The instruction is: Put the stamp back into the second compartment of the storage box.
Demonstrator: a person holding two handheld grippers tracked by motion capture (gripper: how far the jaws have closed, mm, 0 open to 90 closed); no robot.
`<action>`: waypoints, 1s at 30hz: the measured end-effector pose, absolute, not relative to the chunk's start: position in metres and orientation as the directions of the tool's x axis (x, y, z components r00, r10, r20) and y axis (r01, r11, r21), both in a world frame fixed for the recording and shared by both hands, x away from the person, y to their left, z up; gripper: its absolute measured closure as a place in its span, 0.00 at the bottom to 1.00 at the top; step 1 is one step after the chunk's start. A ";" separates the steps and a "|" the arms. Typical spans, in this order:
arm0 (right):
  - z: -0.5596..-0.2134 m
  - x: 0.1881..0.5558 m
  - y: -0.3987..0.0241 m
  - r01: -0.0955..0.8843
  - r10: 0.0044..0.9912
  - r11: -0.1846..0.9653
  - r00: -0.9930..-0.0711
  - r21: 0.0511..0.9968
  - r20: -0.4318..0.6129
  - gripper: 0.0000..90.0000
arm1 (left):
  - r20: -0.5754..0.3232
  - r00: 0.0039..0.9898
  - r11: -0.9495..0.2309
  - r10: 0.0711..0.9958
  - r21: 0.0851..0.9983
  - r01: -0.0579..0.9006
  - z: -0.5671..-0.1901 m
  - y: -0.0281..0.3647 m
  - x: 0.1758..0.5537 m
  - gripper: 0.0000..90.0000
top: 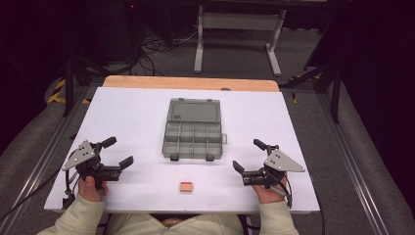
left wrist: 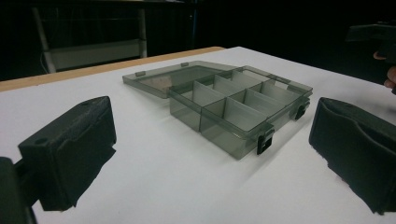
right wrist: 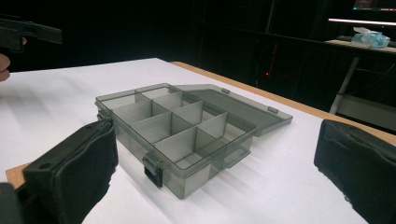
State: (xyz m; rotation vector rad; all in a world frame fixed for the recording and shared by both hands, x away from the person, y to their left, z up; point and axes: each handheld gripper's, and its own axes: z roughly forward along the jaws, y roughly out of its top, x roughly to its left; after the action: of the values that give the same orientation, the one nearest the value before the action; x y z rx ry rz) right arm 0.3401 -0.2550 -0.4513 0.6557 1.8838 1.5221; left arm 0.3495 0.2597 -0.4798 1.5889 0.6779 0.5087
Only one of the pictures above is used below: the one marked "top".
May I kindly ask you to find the white table board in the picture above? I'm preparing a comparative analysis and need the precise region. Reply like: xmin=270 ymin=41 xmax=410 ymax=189
xmin=43 ymin=85 xmax=321 ymax=215

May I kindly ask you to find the small wooden block red edge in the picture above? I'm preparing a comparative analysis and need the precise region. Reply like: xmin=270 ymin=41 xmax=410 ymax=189
xmin=178 ymin=181 xmax=194 ymax=194

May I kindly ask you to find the white metal stand frame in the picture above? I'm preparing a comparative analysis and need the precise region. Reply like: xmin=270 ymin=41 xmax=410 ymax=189
xmin=193 ymin=4 xmax=288 ymax=78

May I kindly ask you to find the right hand-held gripper cable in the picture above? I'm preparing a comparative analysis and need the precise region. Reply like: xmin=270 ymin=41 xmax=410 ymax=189
xmin=269 ymin=175 xmax=327 ymax=235

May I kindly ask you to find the person's lap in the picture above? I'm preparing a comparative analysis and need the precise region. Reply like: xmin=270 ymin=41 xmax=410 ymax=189
xmin=103 ymin=213 xmax=246 ymax=235

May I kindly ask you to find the yellow black hazard tape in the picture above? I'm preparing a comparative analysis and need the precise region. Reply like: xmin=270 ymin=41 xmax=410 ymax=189
xmin=46 ymin=78 xmax=91 ymax=106

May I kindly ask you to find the aluminium floor rail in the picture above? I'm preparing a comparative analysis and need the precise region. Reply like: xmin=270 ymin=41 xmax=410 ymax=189
xmin=315 ymin=92 xmax=392 ymax=235
xmin=0 ymin=85 xmax=99 ymax=235

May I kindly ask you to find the grey plastic organizer box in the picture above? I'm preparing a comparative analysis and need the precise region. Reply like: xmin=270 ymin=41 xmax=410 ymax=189
xmin=161 ymin=97 xmax=228 ymax=162

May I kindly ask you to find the hand-held gripper cable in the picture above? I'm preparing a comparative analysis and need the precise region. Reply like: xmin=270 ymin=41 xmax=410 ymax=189
xmin=0 ymin=164 xmax=81 ymax=223
xmin=269 ymin=175 xmax=327 ymax=235

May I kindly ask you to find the black tripod stand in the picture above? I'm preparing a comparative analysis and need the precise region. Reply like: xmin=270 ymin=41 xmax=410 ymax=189
xmin=279 ymin=63 xmax=343 ymax=124
xmin=62 ymin=57 xmax=111 ymax=118

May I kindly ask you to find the person's left hand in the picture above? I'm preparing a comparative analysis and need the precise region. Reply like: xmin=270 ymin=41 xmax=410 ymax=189
xmin=77 ymin=175 xmax=110 ymax=203

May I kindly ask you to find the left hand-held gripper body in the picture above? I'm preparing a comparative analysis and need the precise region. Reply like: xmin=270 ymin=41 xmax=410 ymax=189
xmin=62 ymin=140 xmax=122 ymax=191

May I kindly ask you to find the left hand-held gripper cable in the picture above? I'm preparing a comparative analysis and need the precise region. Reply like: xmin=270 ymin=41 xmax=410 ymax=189
xmin=0 ymin=164 xmax=81 ymax=223

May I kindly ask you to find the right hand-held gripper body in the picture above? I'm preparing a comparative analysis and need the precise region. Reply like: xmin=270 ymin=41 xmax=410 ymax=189
xmin=242 ymin=145 xmax=306 ymax=190

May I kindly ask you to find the person's right hand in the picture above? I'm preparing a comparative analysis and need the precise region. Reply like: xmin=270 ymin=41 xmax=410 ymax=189
xmin=253 ymin=177 xmax=290 ymax=205

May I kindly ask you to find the bundle of black floor cables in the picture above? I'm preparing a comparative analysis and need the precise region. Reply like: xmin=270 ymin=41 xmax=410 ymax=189
xmin=128 ymin=27 xmax=199 ymax=76

